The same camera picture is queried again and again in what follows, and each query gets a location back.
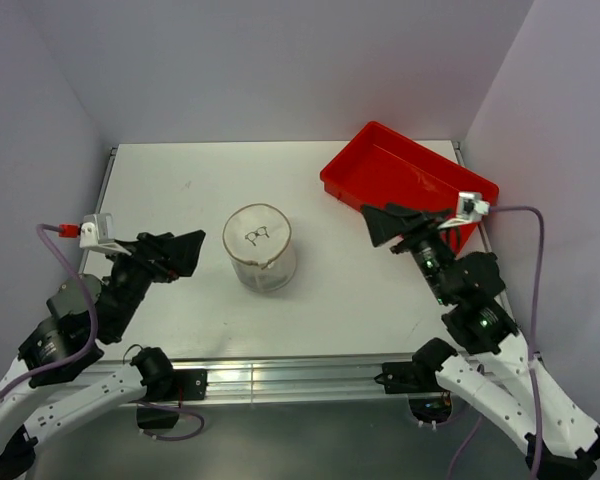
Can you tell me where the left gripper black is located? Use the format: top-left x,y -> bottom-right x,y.
99,228 -> 205,339

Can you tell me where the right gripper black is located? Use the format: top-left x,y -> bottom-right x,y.
357,201 -> 453,302

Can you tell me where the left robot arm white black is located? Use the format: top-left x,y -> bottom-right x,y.
0,224 -> 206,479

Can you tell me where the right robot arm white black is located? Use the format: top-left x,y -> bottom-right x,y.
361,192 -> 600,479

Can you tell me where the red plastic tray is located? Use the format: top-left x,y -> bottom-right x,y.
319,120 -> 500,249

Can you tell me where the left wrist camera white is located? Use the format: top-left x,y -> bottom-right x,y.
79,213 -> 130,255

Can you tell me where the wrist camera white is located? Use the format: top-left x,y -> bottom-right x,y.
438,191 -> 491,230
79,213 -> 130,255

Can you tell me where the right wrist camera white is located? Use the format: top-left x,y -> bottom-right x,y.
438,191 -> 491,230

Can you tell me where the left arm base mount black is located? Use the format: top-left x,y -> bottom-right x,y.
136,368 -> 208,436

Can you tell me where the aluminium frame rail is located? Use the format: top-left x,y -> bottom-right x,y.
28,349 -> 554,409

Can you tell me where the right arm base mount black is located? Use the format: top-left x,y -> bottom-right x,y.
373,361 -> 453,426

